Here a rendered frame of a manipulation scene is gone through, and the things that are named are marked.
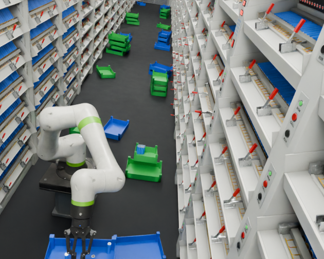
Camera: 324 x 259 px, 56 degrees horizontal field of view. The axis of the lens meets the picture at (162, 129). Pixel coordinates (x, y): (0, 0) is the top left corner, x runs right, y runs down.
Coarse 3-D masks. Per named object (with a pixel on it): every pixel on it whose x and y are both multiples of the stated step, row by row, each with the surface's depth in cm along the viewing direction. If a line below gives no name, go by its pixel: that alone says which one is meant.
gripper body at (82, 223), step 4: (72, 220) 123; (76, 220) 121; (80, 220) 121; (84, 220) 122; (88, 220) 124; (72, 224) 123; (76, 224) 122; (80, 224) 121; (84, 224) 122; (88, 224) 124; (72, 228) 124; (76, 228) 124; (80, 228) 124; (84, 228) 125; (88, 228) 125; (72, 232) 124; (80, 232) 125; (88, 232) 125; (80, 236) 125
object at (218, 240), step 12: (204, 168) 156; (204, 180) 153; (204, 192) 146; (216, 192) 145; (204, 204) 141; (216, 204) 137; (216, 216) 132; (216, 228) 127; (216, 240) 120; (216, 252) 117
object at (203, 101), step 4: (200, 80) 205; (204, 80) 205; (208, 80) 205; (200, 84) 207; (204, 84) 207; (208, 84) 205; (200, 88) 206; (204, 88) 205; (200, 92) 200; (200, 96) 196; (212, 96) 192; (200, 100) 190; (204, 100) 189; (204, 104) 184; (208, 104) 184; (204, 108) 180; (208, 108) 179; (204, 116) 172; (204, 120) 168; (208, 120) 167; (208, 124) 154
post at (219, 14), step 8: (216, 8) 182; (216, 16) 184; (224, 16) 184; (208, 40) 192; (208, 48) 194; (216, 48) 194; (200, 72) 206; (192, 104) 219; (200, 104) 215; (192, 120) 222; (184, 144) 233; (176, 176) 250
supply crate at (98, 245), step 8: (56, 240) 140; (64, 240) 140; (72, 240) 141; (80, 240) 141; (88, 240) 142; (96, 240) 142; (104, 240) 143; (112, 240) 141; (48, 248) 135; (56, 248) 140; (64, 248) 141; (72, 248) 142; (80, 248) 142; (96, 248) 144; (104, 248) 144; (112, 248) 144; (48, 256) 136; (56, 256) 137; (88, 256) 139; (96, 256) 140; (104, 256) 141; (112, 256) 141
